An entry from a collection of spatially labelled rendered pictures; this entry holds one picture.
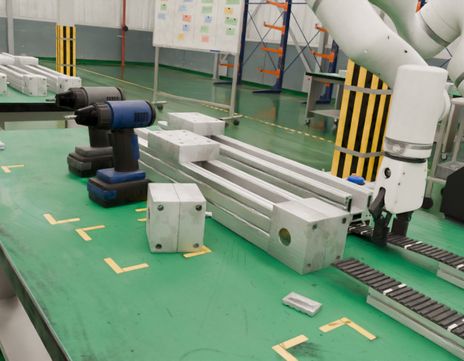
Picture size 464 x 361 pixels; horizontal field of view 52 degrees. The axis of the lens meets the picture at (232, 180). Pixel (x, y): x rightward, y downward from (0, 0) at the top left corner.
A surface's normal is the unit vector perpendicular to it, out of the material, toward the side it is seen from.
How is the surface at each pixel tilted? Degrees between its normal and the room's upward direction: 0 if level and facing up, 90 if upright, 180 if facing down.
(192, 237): 90
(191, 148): 90
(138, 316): 0
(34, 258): 0
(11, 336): 0
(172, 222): 90
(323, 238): 90
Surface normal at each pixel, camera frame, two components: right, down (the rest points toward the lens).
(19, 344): 0.09, -0.95
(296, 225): -0.80, 0.10
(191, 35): -0.55, 0.19
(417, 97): -0.34, 0.24
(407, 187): 0.58, 0.29
